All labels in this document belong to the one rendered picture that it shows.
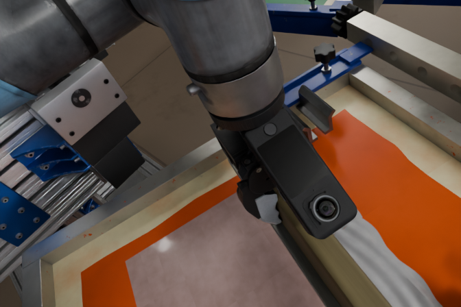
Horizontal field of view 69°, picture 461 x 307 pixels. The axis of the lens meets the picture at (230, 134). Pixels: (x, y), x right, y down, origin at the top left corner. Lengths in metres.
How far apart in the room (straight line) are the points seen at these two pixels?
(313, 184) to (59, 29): 0.23
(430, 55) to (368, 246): 0.36
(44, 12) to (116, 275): 0.50
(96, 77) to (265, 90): 0.42
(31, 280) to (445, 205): 0.71
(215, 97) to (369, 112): 0.50
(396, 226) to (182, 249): 0.35
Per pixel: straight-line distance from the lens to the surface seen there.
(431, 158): 0.66
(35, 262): 0.76
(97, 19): 0.29
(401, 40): 0.75
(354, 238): 0.57
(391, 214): 0.59
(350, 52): 0.78
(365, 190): 0.61
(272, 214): 0.41
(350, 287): 0.36
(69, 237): 0.74
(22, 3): 0.29
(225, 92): 0.25
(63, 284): 0.74
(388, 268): 0.56
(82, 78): 0.63
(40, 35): 0.28
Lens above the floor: 1.48
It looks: 46 degrees down
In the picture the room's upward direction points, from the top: 25 degrees counter-clockwise
